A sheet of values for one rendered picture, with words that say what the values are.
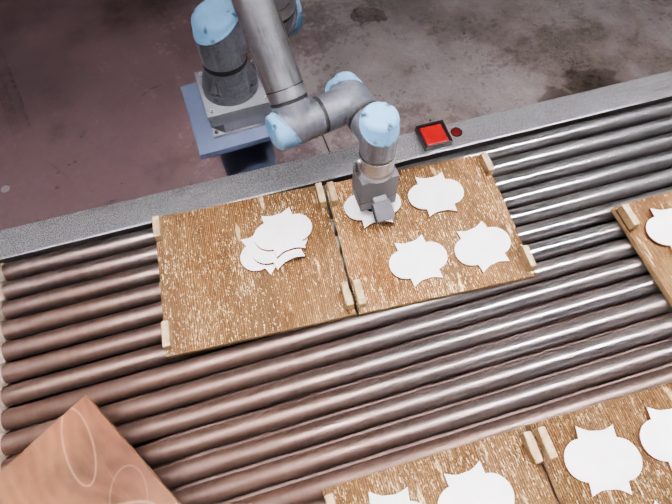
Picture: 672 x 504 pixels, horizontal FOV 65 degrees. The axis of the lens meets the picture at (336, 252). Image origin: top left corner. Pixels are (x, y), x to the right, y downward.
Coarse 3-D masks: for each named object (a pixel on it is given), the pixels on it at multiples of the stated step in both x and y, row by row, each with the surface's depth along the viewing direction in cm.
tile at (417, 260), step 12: (420, 240) 121; (396, 252) 120; (408, 252) 120; (420, 252) 120; (432, 252) 120; (444, 252) 120; (396, 264) 119; (408, 264) 119; (420, 264) 119; (432, 264) 119; (444, 264) 119; (396, 276) 118; (408, 276) 117; (420, 276) 117; (432, 276) 117
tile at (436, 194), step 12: (420, 180) 129; (432, 180) 129; (444, 180) 129; (420, 192) 128; (432, 192) 128; (444, 192) 128; (456, 192) 127; (420, 204) 126; (432, 204) 126; (444, 204) 126
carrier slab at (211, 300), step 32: (288, 192) 129; (192, 224) 125; (224, 224) 125; (256, 224) 125; (320, 224) 125; (160, 256) 121; (192, 256) 121; (224, 256) 121; (320, 256) 121; (160, 288) 118; (192, 288) 118; (224, 288) 117; (256, 288) 117; (288, 288) 117; (320, 288) 117; (192, 320) 114; (224, 320) 114; (256, 320) 114; (288, 320) 114; (320, 320) 114; (192, 352) 112
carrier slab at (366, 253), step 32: (352, 192) 129; (480, 192) 128; (352, 224) 125; (384, 224) 125; (416, 224) 124; (448, 224) 124; (512, 224) 124; (352, 256) 121; (384, 256) 121; (448, 256) 120; (512, 256) 120; (352, 288) 117; (384, 288) 117; (416, 288) 117; (448, 288) 117; (480, 288) 117
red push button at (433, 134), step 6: (432, 126) 139; (438, 126) 139; (426, 132) 138; (432, 132) 138; (438, 132) 138; (444, 132) 138; (426, 138) 137; (432, 138) 137; (438, 138) 137; (444, 138) 137; (426, 144) 137
